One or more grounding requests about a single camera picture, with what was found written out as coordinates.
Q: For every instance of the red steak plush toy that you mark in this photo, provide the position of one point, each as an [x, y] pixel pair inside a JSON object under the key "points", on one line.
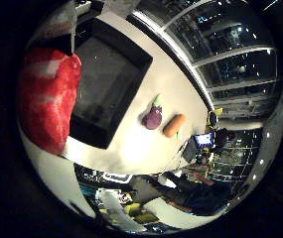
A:
{"points": [[48, 99]]}

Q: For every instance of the purple eggplant plush toy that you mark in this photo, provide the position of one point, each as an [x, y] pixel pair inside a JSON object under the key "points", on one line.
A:
{"points": [[153, 115]]}

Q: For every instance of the orange carrot plush toy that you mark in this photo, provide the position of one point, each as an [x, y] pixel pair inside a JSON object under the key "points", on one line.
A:
{"points": [[174, 125]]}

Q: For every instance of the black rectangular container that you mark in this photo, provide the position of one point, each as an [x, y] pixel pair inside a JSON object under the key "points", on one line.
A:
{"points": [[109, 79]]}

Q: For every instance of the yellow and black device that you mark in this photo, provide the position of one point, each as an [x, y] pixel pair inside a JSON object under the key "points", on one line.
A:
{"points": [[213, 117]]}

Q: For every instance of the computer monitor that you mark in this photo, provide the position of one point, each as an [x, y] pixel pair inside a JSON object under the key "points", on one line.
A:
{"points": [[202, 140]]}

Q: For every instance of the yellow chair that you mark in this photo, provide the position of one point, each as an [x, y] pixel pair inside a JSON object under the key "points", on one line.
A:
{"points": [[137, 213]]}

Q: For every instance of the person in dark clothes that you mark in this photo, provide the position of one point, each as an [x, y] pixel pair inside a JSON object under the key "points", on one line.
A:
{"points": [[197, 195]]}

